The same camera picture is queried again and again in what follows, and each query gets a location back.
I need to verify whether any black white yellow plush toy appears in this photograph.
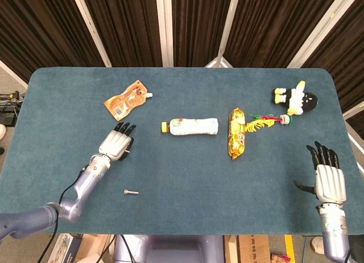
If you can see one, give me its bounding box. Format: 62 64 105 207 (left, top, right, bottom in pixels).
273 80 319 116

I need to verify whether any orange spout pouch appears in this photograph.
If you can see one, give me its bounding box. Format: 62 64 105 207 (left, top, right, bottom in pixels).
104 80 154 122

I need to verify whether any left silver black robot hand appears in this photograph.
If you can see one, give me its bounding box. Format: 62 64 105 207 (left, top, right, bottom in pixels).
98 122 137 162

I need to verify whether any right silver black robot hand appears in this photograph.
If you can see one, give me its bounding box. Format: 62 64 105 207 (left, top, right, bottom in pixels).
293 141 347 204

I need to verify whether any grey metal stand foot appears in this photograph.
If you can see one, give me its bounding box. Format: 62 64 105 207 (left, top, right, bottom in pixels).
204 55 234 68

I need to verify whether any colourful feather toy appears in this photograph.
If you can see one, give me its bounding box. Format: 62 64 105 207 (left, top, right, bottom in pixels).
245 112 293 133

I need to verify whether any black cable bundle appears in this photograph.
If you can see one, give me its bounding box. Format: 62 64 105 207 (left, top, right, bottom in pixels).
0 90 26 126

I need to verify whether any printed white box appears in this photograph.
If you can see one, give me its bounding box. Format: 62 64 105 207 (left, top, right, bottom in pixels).
47 233 83 263

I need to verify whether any dark brown curtain panel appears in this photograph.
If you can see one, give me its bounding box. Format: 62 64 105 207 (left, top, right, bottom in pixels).
301 0 364 113
224 0 342 68
0 0 106 84
172 0 234 68
81 0 166 68

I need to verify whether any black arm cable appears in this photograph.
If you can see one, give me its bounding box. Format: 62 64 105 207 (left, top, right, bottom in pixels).
36 165 88 263

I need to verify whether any white bottle yellow cap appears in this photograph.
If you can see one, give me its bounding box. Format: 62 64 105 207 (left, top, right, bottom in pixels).
161 117 219 136

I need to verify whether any white partition post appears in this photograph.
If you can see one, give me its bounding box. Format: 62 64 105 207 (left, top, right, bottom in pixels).
70 0 112 68
0 60 28 90
342 100 364 119
155 0 175 68
287 0 359 69
217 0 242 59

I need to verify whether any brown cardboard box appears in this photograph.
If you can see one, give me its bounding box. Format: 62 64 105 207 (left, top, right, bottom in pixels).
224 235 271 263
75 233 114 263

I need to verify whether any purple-grey robot torso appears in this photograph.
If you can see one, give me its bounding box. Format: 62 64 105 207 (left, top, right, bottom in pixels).
113 234 225 263

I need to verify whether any blue felt table cover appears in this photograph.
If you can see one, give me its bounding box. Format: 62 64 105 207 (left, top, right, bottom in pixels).
0 66 364 236

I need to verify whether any yellow snack bag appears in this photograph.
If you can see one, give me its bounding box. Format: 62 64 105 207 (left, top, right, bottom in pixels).
226 107 246 161

